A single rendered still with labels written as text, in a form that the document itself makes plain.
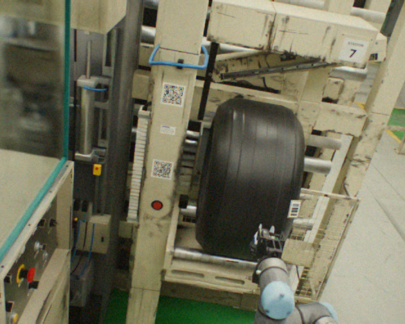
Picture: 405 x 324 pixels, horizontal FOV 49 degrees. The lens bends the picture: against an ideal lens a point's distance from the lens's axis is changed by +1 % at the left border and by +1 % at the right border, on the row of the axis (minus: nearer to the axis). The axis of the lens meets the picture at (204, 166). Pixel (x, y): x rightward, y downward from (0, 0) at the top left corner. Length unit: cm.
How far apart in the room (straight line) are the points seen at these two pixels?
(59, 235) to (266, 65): 104
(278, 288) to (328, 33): 99
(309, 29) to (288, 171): 55
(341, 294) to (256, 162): 196
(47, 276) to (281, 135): 91
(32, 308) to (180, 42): 94
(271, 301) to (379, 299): 232
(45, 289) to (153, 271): 50
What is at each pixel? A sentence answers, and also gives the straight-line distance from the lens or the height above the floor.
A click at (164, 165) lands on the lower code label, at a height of 124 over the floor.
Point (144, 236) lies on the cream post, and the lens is 180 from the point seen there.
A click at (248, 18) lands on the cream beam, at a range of 168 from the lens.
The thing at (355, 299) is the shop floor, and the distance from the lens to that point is 326.
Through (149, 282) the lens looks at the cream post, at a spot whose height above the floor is 66.
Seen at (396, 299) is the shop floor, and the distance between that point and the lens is 344.
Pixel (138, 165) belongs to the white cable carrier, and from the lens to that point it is 163.
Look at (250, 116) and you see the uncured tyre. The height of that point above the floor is 148.
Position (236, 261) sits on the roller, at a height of 91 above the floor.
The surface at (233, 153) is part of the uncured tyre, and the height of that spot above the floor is 140.
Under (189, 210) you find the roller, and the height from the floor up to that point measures 91.
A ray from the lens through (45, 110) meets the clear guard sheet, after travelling 126.
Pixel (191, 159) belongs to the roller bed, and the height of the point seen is 106.
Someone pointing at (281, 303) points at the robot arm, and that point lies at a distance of 109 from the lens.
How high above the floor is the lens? 204
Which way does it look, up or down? 29 degrees down
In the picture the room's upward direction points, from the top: 11 degrees clockwise
